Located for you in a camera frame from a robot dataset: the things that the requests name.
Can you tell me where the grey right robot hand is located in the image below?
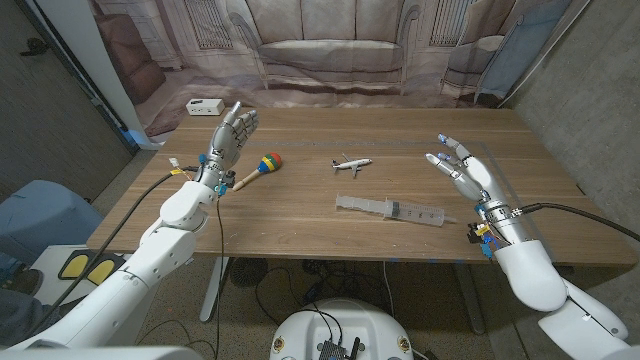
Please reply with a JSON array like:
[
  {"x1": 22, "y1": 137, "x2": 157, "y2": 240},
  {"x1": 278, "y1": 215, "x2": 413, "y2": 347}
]
[{"x1": 424, "y1": 133, "x2": 506, "y2": 206}]

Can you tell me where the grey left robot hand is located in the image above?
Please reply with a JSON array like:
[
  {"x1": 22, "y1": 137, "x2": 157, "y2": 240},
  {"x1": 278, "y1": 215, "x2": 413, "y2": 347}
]
[{"x1": 203, "y1": 101, "x2": 260, "y2": 174}]

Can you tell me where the clear plastic syringe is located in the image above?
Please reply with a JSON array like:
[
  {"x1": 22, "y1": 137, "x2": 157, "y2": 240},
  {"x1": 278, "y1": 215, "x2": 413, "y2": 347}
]
[{"x1": 334, "y1": 194, "x2": 457, "y2": 228}]

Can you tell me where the white toy plane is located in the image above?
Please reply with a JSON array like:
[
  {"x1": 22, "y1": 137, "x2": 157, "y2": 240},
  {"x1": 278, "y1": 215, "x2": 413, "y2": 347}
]
[{"x1": 331, "y1": 153, "x2": 374, "y2": 179}]

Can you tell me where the white power box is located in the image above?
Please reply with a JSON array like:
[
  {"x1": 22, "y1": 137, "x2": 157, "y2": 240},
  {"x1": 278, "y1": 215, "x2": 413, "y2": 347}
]
[{"x1": 185, "y1": 98, "x2": 226, "y2": 117}]

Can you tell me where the colourful striped wooden maraca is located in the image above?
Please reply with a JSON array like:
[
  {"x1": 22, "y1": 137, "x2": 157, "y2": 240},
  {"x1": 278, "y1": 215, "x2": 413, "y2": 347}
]
[{"x1": 231, "y1": 152, "x2": 284, "y2": 193}]

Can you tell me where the grey tape outline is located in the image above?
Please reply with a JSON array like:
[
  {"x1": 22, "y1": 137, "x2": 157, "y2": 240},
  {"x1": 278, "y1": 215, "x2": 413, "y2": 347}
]
[{"x1": 249, "y1": 139, "x2": 556, "y2": 264}]

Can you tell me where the grey table leg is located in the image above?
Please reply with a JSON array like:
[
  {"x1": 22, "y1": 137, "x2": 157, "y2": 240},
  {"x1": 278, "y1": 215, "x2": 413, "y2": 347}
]
[{"x1": 452, "y1": 263, "x2": 487, "y2": 335}]

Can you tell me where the black round floor fan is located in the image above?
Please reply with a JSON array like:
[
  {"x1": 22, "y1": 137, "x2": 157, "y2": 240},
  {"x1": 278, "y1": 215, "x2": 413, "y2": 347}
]
[{"x1": 229, "y1": 257, "x2": 270, "y2": 289}]

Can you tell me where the printed living room backdrop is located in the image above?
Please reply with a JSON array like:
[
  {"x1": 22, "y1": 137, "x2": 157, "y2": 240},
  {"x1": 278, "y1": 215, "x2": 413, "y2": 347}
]
[{"x1": 89, "y1": 0, "x2": 576, "y2": 139}]

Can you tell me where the white table leg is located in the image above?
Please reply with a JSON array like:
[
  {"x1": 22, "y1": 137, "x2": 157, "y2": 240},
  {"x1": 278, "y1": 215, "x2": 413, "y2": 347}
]
[{"x1": 199, "y1": 257, "x2": 230, "y2": 324}]

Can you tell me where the yellow black foot pedal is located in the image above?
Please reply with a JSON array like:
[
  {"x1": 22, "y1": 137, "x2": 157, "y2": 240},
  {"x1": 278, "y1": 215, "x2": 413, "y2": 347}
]
[
  {"x1": 58, "y1": 249, "x2": 94, "y2": 281},
  {"x1": 85, "y1": 257, "x2": 124, "y2": 286}
]

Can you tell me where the blue padded chair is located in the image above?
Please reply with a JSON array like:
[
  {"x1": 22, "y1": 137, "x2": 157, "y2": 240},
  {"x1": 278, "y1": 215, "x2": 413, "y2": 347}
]
[{"x1": 0, "y1": 179, "x2": 105, "y2": 281}]

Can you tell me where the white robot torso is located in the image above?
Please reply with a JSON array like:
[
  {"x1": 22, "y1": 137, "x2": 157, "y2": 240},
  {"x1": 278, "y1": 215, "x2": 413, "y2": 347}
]
[{"x1": 269, "y1": 298, "x2": 415, "y2": 360}]

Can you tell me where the white pedal platform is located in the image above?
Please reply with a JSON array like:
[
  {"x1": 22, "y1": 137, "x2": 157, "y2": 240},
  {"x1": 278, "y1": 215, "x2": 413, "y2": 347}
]
[{"x1": 29, "y1": 243, "x2": 166, "y2": 346}]

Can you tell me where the dark shoe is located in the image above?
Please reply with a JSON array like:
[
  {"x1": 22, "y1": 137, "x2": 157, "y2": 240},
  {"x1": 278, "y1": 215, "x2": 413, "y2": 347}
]
[{"x1": 0, "y1": 268, "x2": 44, "y2": 296}]

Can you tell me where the thin black left wrist cable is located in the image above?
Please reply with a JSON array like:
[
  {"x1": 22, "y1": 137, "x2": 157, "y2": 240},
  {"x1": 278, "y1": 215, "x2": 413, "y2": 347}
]
[{"x1": 213, "y1": 192, "x2": 226, "y2": 360}]

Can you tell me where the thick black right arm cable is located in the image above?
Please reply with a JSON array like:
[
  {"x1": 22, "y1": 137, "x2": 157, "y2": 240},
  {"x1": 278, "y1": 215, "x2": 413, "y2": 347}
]
[{"x1": 517, "y1": 202, "x2": 640, "y2": 244}]

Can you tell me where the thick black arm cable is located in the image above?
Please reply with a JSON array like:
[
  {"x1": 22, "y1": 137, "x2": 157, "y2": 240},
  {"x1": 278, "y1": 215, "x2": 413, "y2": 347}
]
[
  {"x1": 29, "y1": 165, "x2": 200, "y2": 334},
  {"x1": 517, "y1": 202, "x2": 640, "y2": 244}
]

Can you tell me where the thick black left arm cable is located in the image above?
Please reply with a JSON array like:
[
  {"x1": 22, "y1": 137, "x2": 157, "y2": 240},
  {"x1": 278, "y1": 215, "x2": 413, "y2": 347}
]
[{"x1": 29, "y1": 165, "x2": 200, "y2": 334}]

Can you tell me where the white floor cable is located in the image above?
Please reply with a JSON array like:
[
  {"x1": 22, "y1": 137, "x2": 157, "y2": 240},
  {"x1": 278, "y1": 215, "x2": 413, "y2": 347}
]
[{"x1": 382, "y1": 261, "x2": 397, "y2": 320}]

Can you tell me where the black floor cable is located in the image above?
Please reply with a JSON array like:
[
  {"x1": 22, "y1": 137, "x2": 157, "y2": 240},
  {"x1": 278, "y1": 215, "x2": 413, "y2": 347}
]
[{"x1": 253, "y1": 266, "x2": 304, "y2": 327}]

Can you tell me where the black door handle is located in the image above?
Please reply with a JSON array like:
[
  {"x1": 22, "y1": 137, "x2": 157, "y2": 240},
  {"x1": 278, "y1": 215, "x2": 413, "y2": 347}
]
[{"x1": 19, "y1": 37, "x2": 51, "y2": 57}]

